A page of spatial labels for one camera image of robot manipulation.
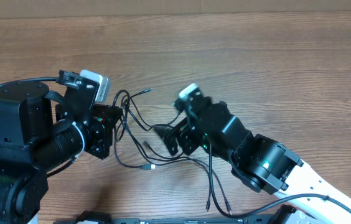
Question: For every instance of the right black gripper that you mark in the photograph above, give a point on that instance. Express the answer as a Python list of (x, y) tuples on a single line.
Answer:
[(185, 135)]

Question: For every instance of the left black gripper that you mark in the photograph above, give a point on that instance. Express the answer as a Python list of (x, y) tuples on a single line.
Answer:
[(101, 127)]

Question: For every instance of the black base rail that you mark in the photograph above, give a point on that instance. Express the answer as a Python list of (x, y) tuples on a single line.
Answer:
[(298, 217)]

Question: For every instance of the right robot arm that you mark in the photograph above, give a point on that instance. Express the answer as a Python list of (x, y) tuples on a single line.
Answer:
[(259, 162)]

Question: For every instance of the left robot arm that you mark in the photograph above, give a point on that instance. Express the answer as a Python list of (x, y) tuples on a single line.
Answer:
[(42, 133)]

